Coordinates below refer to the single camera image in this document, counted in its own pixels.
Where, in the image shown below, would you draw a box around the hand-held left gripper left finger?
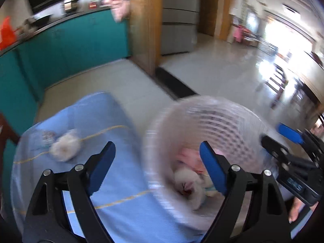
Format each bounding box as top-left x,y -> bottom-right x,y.
24,141 -> 117,243

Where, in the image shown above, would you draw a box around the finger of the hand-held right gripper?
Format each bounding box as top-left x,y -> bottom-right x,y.
278,123 -> 314,145
261,135 -> 317,169

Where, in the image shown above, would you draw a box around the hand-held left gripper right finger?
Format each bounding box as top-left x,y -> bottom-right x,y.
199,141 -> 291,243

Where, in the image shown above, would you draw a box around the pink printed plastic packet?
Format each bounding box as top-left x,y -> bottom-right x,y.
177,148 -> 205,174

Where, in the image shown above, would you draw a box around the white tissue ball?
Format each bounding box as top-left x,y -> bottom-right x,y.
174,168 -> 212,209
50,129 -> 83,161

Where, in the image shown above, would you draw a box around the white mesh waste basket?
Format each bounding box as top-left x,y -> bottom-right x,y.
142,96 -> 282,231

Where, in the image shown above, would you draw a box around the person's right hand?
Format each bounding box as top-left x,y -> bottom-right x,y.
289,197 -> 311,224

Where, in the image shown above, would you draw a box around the blue seat cushion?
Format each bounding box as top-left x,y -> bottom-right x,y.
11,91 -> 204,243

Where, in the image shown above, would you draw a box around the crumpled blue white packet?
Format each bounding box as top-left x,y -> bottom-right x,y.
37,129 -> 56,153

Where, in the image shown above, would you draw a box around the black floor threshold strip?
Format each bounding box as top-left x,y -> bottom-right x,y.
155,67 -> 199,100

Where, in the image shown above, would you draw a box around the carved wooden chair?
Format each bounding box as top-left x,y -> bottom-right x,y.
0,113 -> 21,143

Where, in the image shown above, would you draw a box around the teal kitchen cabinets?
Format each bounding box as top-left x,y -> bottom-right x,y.
0,6 -> 132,188

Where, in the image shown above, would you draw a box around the brown wooden door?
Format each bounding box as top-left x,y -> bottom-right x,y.
197,0 -> 220,37

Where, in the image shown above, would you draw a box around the wooden glass door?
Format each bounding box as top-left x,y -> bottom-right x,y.
115,0 -> 162,77

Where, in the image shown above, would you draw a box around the dark kitchen countertop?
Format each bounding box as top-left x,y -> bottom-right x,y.
0,4 -> 114,56

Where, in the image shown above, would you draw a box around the grey refrigerator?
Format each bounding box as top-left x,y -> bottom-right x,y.
161,0 -> 201,56

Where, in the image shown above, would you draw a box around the black wok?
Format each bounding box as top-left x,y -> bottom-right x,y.
30,15 -> 51,27

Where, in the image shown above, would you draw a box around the pink hanging cloth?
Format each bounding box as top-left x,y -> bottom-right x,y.
102,0 -> 131,22

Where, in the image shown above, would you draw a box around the red plastic bag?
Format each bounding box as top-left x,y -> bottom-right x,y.
0,16 -> 19,50

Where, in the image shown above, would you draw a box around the steel cooking pot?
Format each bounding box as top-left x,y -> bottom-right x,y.
63,0 -> 79,13

